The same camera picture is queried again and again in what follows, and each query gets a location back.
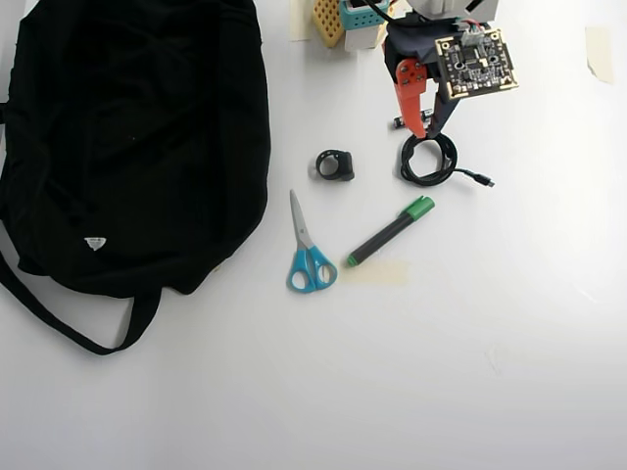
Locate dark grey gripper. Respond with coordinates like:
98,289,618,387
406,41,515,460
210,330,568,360
383,14,462,141

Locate green capped black marker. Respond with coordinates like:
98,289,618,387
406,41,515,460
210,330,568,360
346,195,436,268

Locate yellow perforated robot base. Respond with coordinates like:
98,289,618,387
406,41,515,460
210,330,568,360
312,0,345,49

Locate beige tape under robot base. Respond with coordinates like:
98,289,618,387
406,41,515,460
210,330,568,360
288,0,315,43

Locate black fabric bag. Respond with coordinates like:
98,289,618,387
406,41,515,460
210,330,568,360
0,0,272,357

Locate black aaa battery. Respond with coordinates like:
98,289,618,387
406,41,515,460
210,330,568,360
392,108,433,131

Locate wide beige tape strip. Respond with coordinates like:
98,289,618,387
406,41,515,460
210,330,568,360
342,260,410,286

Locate beige tape with torn corner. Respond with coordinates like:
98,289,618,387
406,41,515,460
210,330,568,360
584,25,615,85

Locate bare camera circuit board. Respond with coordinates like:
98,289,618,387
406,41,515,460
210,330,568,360
433,27,521,102

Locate black coiled usb cable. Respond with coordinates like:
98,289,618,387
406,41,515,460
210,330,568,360
399,127,496,190

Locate black ring strap device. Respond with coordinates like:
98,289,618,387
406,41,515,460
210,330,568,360
313,149,356,183

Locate thin black camera cable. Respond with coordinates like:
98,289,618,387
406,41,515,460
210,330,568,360
361,0,399,24

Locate blue handled scissors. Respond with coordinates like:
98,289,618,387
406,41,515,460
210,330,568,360
286,189,339,295

